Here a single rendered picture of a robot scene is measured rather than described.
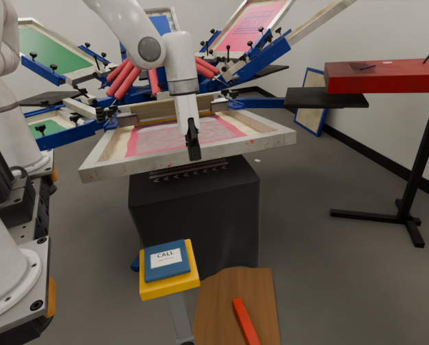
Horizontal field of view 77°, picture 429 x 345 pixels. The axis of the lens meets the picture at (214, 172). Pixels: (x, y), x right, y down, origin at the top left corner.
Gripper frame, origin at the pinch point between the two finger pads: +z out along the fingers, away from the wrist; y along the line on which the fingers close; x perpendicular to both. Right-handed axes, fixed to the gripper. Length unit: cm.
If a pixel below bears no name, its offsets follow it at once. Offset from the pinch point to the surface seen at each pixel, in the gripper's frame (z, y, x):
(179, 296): 31.2, 17.4, -10.7
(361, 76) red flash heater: -6, -59, 99
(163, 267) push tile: 19.5, 19.7, -12.5
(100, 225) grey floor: 93, -143, -73
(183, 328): 44.3, 15.4, -11.7
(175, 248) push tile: 18.7, 14.8, -9.4
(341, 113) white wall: 50, -209, 200
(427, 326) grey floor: 114, -4, 104
